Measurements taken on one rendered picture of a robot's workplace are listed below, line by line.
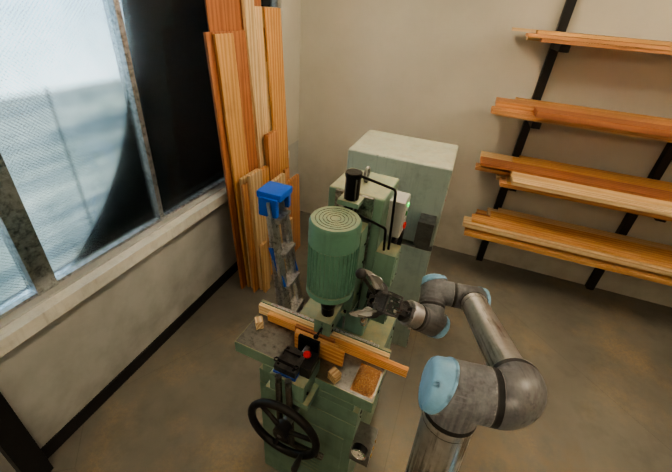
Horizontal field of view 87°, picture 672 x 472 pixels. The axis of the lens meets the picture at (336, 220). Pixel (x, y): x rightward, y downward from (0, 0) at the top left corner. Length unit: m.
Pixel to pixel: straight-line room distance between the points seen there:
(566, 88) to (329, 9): 2.03
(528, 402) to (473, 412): 0.11
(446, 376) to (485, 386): 0.07
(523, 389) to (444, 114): 2.78
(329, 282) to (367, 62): 2.54
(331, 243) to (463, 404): 0.57
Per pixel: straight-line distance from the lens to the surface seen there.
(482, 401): 0.82
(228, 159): 2.58
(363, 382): 1.43
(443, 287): 1.33
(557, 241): 3.34
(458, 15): 3.30
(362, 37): 3.44
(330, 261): 1.15
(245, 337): 1.58
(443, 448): 0.92
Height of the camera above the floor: 2.10
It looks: 31 degrees down
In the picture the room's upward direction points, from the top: 5 degrees clockwise
